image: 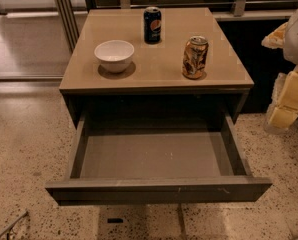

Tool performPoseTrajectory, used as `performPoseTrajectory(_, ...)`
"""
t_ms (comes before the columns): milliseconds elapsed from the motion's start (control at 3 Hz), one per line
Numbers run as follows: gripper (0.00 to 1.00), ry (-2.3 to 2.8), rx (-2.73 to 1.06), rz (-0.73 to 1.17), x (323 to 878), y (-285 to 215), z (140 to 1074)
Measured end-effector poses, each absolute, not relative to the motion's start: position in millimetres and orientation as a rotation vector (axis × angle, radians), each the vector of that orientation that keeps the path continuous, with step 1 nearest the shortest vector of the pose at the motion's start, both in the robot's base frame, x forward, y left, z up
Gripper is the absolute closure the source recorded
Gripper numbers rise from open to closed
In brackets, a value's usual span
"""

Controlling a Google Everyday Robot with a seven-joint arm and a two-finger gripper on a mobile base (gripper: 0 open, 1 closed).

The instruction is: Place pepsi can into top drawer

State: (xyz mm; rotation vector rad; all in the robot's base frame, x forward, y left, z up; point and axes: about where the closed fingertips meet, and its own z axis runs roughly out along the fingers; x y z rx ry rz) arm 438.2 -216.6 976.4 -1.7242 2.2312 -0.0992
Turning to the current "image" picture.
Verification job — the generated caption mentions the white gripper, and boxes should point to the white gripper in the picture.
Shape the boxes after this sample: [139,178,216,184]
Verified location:
[261,9,298,129]

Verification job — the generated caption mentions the orange crumpled soda can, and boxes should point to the orange crumpled soda can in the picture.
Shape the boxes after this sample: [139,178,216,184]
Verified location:
[182,36,209,79]

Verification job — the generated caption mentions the small black floor object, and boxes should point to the small black floor object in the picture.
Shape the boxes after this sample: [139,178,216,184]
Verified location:
[107,218,124,224]

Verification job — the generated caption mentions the metal rod on floor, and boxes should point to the metal rod on floor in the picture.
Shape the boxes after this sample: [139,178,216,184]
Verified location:
[0,210,28,240]

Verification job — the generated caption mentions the white ceramic bowl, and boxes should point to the white ceramic bowl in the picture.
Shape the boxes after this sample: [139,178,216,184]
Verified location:
[94,40,134,73]

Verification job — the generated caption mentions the blue pepsi can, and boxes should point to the blue pepsi can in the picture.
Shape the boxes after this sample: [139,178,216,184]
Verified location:
[143,6,162,44]

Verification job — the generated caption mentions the open grey top drawer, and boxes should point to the open grey top drawer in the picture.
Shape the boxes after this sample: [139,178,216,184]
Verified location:
[46,113,272,205]

